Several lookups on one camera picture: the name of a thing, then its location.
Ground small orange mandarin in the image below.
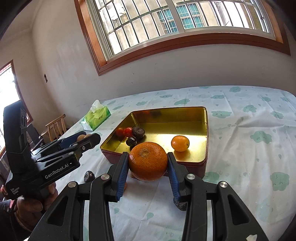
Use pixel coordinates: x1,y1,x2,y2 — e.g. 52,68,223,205
171,135,190,152

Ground gold metal tin tray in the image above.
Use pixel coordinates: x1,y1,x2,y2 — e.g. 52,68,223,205
100,106,209,179

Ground wrinkled dark passion fruit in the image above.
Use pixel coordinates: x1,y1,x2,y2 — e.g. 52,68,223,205
132,126,145,140

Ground green tissue pack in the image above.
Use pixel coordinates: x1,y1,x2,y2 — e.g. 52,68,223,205
80,100,111,131

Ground wooden chair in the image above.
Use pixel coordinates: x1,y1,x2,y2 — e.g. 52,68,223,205
41,114,67,142

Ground dark chestnut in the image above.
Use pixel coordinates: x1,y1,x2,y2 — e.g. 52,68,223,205
126,137,137,148

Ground wood-framed barred window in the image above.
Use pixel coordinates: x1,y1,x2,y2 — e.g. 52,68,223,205
74,1,290,75

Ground person's left hand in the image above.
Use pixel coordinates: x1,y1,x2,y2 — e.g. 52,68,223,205
15,182,58,231

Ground side window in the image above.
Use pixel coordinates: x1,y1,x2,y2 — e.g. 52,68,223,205
0,60,33,158

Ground red cherry tomato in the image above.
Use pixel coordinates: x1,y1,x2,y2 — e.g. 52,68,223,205
115,128,125,138
123,127,133,138

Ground large orange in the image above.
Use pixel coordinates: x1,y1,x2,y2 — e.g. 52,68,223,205
128,142,168,181

